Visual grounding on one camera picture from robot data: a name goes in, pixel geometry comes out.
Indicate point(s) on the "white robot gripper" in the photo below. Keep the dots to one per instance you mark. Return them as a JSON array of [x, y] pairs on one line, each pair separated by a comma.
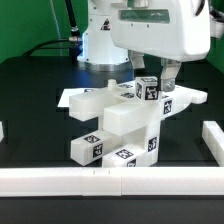
[[178, 30]]

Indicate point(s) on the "small white tagged cube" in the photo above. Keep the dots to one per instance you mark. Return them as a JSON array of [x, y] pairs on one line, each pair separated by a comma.
[[147, 88]]

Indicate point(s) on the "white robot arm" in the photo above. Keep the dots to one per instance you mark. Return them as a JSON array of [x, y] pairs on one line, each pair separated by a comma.
[[99, 51]]

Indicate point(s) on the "white chair back frame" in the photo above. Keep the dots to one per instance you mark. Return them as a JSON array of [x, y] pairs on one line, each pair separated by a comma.
[[121, 112]]

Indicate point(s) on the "white front obstacle wall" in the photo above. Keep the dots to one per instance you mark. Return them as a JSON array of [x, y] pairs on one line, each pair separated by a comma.
[[71, 181]]

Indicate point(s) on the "white chair seat part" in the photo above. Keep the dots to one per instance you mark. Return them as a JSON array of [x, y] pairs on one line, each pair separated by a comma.
[[143, 140]]

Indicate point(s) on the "white obstacle wall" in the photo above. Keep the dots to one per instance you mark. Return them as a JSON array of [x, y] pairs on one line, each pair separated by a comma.
[[1, 131], [71, 181], [213, 136]]

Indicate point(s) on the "white left obstacle wall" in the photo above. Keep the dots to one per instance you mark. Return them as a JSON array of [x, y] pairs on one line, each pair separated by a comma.
[[1, 131]]

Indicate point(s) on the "white right obstacle wall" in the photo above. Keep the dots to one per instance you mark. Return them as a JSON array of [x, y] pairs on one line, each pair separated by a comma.
[[213, 136]]

